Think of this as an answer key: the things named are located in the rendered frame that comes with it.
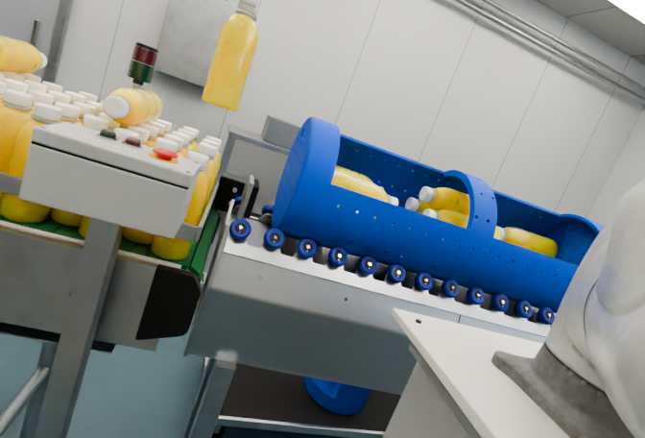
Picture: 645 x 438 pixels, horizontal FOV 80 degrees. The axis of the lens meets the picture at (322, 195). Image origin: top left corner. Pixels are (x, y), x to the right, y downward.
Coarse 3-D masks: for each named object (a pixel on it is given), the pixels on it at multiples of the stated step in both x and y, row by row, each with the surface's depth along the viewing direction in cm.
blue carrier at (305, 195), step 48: (336, 144) 80; (288, 192) 84; (336, 192) 78; (480, 192) 90; (336, 240) 84; (384, 240) 84; (432, 240) 85; (480, 240) 87; (576, 240) 112; (528, 288) 95
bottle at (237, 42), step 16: (240, 16) 69; (224, 32) 70; (240, 32) 69; (256, 32) 72; (224, 48) 70; (240, 48) 70; (224, 64) 70; (240, 64) 71; (208, 80) 71; (224, 80) 70; (240, 80) 72; (208, 96) 71; (224, 96) 71; (240, 96) 74
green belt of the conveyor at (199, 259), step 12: (0, 216) 64; (216, 216) 105; (36, 228) 65; (48, 228) 66; (60, 228) 67; (72, 228) 69; (204, 228) 91; (204, 240) 86; (132, 252) 68; (144, 252) 70; (192, 252) 77; (204, 252) 81; (180, 264) 70; (192, 264) 72; (204, 264) 78
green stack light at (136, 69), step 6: (132, 60) 108; (132, 66) 109; (138, 66) 108; (144, 66) 109; (150, 66) 110; (132, 72) 109; (138, 72) 109; (144, 72) 109; (150, 72) 111; (132, 78) 109; (138, 78) 109; (144, 78) 110; (150, 78) 112
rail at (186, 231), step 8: (0, 176) 61; (8, 176) 61; (0, 184) 61; (8, 184) 61; (16, 184) 62; (8, 192) 62; (16, 192) 62; (184, 224) 68; (184, 232) 68; (192, 232) 68; (192, 240) 69
